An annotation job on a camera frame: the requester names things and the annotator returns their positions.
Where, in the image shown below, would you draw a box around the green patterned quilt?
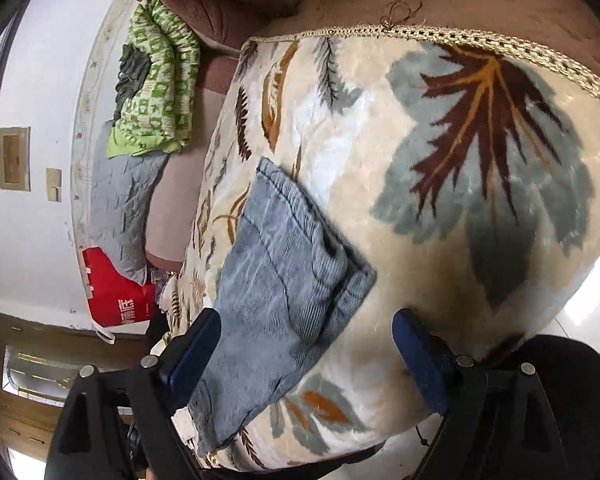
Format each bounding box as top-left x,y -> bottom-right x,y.
105,0 -> 202,159

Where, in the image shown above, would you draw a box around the black cloth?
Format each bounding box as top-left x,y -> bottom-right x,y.
146,312 -> 173,348

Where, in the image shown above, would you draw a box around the grey denim jeans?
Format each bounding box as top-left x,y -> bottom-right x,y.
187,156 -> 378,458

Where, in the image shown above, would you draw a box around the white bed headboard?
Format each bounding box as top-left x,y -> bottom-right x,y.
70,0 -> 146,256

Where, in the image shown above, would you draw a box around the grey quilted blanket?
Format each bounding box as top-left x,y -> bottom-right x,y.
87,120 -> 170,285

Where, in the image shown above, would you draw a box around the dark grey cloth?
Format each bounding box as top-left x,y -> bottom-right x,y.
114,44 -> 153,108

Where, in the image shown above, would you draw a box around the framed wall panel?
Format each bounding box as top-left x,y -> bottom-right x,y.
0,126 -> 31,192

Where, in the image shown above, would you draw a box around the cream leaf-print blanket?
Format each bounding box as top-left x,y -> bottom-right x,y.
147,25 -> 600,473

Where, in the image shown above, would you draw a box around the brown quilted cushion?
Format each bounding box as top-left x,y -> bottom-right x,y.
152,0 -> 271,56

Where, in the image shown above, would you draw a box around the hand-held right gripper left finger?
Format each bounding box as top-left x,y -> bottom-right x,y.
45,307 -> 223,480

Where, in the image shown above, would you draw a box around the wooden cabinet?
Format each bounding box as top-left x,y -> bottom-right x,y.
0,310 -> 151,480

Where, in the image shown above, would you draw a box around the brown fleece blanket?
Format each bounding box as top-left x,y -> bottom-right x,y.
260,0 -> 600,111

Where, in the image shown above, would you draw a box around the red shopping bag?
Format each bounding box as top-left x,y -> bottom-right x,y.
80,246 -> 158,343

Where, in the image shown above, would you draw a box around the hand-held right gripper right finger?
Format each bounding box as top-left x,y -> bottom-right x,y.
391,308 -> 568,480

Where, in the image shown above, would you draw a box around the pink brown bolster pillow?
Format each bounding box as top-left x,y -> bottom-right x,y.
142,52 -> 238,268

